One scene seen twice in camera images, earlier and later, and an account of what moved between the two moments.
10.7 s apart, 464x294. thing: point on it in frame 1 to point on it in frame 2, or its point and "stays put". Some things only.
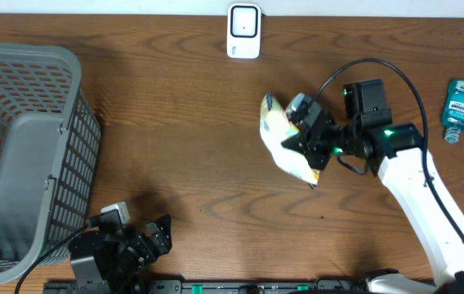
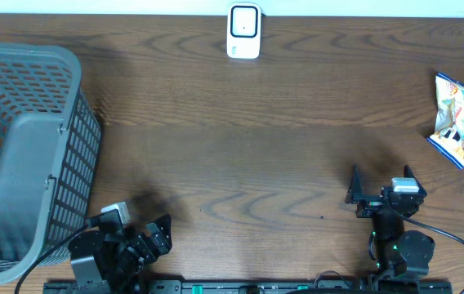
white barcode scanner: (243, 32) stays put
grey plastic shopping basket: (35, 158) stays put
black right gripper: (309, 144) to (355, 189)
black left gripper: (162, 242) stays put
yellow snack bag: (276, 127) to (453, 103)
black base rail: (210, 287) stays put
